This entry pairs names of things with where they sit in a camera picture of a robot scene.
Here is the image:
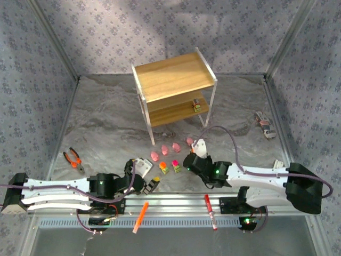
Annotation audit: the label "orange marker pen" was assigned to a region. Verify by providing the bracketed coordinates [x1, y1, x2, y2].
[132, 201, 150, 235]

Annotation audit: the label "black controller board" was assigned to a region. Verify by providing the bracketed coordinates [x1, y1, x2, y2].
[238, 216, 258, 233]
[88, 217, 111, 233]

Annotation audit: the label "red marker pen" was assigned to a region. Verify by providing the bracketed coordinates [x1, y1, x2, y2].
[204, 194, 218, 231]

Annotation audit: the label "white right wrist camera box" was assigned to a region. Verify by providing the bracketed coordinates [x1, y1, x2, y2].
[193, 139, 208, 158]

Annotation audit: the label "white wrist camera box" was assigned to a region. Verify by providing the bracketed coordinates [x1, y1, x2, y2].
[193, 139, 208, 158]
[133, 158, 153, 178]

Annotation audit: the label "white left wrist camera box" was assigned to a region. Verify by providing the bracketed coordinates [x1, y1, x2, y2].
[133, 158, 153, 178]

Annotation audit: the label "aluminium mounting rail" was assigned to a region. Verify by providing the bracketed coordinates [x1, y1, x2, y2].
[71, 191, 320, 218]

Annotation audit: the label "orange-handled pliers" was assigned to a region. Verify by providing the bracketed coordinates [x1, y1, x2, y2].
[63, 147, 86, 175]

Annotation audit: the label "grey slotted cable duct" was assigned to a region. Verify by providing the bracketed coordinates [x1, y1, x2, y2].
[37, 217, 243, 229]

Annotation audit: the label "aluminium table edge rail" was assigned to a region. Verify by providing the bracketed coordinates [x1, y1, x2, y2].
[263, 76, 295, 174]
[42, 77, 82, 189]

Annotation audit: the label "wooden shelf with white frame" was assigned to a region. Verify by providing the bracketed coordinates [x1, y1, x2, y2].
[131, 47, 218, 146]

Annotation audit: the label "aluminium frame post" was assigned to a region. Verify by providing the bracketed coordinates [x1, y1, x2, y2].
[265, 0, 319, 81]
[26, 0, 82, 82]

